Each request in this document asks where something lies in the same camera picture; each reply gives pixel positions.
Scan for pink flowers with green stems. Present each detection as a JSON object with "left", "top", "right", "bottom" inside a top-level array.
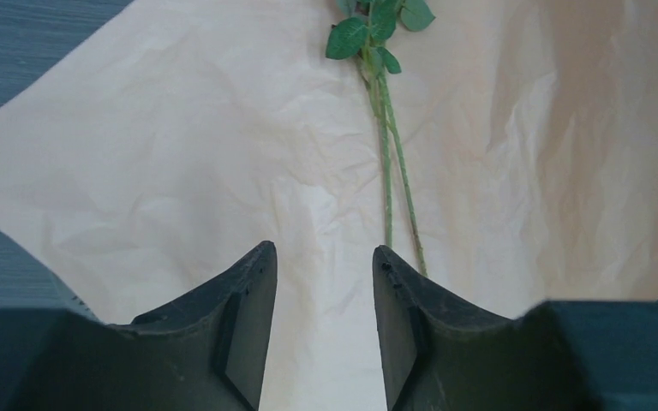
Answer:
[{"left": 325, "top": 0, "right": 436, "bottom": 277}]

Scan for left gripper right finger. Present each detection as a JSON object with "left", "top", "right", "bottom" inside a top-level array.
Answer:
[{"left": 373, "top": 246, "right": 658, "bottom": 411}]

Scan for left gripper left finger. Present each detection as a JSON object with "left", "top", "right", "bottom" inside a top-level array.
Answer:
[{"left": 0, "top": 241, "right": 277, "bottom": 410}]

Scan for green orange flower bouquet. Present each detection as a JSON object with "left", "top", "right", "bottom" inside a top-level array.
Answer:
[{"left": 0, "top": 1, "right": 658, "bottom": 410}]

